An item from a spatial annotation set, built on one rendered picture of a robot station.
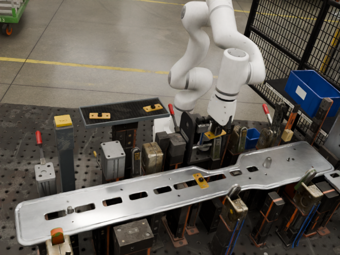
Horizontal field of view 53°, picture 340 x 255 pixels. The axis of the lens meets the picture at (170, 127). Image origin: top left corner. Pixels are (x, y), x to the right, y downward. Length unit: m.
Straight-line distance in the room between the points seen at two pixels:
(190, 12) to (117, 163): 0.69
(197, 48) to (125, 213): 0.80
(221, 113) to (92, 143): 1.01
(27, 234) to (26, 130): 1.00
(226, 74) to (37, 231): 0.81
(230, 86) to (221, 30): 0.21
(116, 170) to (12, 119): 1.05
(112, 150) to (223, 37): 0.59
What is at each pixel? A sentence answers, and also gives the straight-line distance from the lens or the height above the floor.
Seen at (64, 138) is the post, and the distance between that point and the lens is 1.46.
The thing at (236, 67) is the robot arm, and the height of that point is 1.54.
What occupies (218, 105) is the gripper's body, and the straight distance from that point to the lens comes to 1.22.
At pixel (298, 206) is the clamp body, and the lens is 1.61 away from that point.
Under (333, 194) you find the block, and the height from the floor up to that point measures 0.98.
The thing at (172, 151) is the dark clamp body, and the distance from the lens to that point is 1.49.
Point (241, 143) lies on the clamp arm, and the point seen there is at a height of 1.03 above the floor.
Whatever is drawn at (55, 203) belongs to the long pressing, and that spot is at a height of 1.00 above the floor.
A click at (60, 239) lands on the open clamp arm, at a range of 1.16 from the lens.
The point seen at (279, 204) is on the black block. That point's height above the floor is 0.99.
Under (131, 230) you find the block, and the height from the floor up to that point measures 1.03.
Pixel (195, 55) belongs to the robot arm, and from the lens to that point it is 1.64.
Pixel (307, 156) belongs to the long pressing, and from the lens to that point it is 1.78.
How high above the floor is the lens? 2.01
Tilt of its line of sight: 37 degrees down
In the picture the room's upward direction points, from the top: 9 degrees clockwise
